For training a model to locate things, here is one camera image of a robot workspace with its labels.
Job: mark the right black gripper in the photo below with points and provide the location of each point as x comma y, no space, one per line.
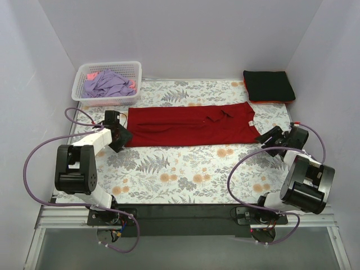
275,138

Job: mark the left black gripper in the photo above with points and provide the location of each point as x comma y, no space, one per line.
121,139

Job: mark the red t shirt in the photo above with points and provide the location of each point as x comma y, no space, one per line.
192,126

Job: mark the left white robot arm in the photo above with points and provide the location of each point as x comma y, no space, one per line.
76,171

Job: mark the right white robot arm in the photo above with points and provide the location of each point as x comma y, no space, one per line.
308,183

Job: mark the folded black t shirt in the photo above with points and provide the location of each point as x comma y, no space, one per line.
265,75

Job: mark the white plastic laundry basket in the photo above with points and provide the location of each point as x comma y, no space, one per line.
130,69

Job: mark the purple t shirt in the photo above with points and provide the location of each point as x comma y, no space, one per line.
108,84

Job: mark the pink t shirt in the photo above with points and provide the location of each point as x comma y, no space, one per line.
91,76

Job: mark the floral patterned table mat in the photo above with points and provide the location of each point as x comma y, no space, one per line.
201,174

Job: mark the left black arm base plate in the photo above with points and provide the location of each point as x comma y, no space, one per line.
107,218

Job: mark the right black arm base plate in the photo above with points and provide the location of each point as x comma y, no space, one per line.
262,223

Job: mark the aluminium frame rail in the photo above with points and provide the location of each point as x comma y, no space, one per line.
76,217

